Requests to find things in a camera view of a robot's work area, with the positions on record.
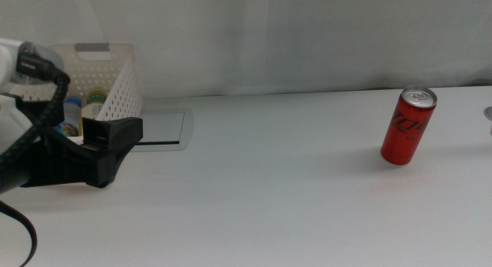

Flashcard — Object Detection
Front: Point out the yellow tea bottle white cap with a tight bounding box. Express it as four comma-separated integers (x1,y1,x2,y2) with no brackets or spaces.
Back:
78,90,109,137

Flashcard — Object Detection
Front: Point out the clear water bottle blue cap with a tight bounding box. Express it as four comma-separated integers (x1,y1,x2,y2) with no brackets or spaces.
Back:
52,96,83,139

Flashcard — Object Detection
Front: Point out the white perforated plastic basket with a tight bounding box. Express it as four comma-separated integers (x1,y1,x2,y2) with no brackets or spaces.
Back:
7,42,145,145

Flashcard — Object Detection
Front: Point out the red cola can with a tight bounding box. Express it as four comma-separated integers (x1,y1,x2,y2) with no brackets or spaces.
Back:
380,85,438,166

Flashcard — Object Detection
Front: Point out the white curtain backdrop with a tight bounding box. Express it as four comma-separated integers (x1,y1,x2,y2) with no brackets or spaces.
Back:
0,0,492,102

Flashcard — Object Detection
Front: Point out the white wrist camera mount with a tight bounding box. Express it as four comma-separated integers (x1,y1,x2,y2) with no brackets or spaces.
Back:
0,37,35,155

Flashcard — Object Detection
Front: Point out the black braided camera cable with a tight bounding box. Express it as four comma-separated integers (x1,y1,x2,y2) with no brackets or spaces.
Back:
0,53,72,178

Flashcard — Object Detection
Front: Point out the grey rectangular table cable hatch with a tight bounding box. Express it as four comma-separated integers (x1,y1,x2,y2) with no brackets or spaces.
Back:
128,108,194,152

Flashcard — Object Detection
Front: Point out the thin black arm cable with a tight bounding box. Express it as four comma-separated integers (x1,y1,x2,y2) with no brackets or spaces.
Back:
0,199,38,267

